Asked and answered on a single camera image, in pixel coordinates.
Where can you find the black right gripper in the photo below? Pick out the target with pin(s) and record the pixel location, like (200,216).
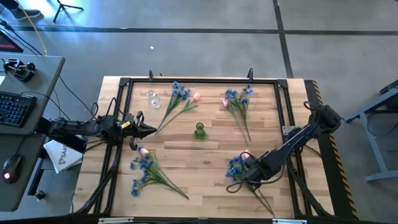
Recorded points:
(258,172)

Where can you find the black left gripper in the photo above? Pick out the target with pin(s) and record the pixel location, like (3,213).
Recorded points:
(135,132)

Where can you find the blue artificial flower bunch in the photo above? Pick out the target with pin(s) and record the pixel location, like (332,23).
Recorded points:
(245,100)
(144,164)
(234,169)
(178,93)

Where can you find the clear glass vase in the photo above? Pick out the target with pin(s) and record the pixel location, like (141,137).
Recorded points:
(154,102)

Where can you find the green glass vase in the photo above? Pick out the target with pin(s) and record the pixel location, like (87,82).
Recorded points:
(200,133)

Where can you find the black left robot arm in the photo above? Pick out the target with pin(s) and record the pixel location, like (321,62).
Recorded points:
(77,127)

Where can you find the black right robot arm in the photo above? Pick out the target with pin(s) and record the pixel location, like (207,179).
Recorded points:
(298,137)

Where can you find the yellow label tag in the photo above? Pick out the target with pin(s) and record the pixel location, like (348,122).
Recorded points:
(126,124)

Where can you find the silver mounting plate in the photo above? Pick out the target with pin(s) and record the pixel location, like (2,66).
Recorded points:
(286,130)

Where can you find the black clip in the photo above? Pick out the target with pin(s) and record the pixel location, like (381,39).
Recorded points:
(250,74)
(151,75)

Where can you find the black yellow hazard strip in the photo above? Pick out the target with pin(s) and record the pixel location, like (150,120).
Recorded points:
(332,174)

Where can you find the white cardboard box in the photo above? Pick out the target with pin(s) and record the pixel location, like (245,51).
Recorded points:
(62,158)

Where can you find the grey desk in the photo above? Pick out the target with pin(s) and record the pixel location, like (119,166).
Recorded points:
(43,71)

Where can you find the black desk leg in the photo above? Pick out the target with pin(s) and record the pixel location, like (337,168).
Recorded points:
(35,177)

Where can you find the black knob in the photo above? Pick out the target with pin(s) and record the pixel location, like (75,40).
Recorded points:
(39,195)

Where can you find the black backlit keyboard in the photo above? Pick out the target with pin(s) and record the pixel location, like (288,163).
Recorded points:
(15,109)

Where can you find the black clamp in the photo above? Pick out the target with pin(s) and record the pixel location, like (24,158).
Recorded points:
(21,73)

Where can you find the black computer mouse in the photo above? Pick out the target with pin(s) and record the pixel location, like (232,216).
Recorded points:
(12,168)

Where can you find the black tripod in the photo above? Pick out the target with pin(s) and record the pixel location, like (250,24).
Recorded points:
(61,4)

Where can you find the black red screen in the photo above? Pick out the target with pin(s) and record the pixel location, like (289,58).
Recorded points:
(7,45)

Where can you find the person's shoe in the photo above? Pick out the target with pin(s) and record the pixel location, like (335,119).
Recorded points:
(26,14)

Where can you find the person's leg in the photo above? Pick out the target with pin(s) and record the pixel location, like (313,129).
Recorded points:
(7,3)

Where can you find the silver metal bracket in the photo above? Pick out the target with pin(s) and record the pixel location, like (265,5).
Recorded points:
(289,221)
(115,220)

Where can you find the black aluminium table frame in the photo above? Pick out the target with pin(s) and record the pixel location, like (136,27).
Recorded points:
(202,80)

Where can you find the grey table leg frame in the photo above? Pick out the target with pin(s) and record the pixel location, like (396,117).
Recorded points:
(375,146)

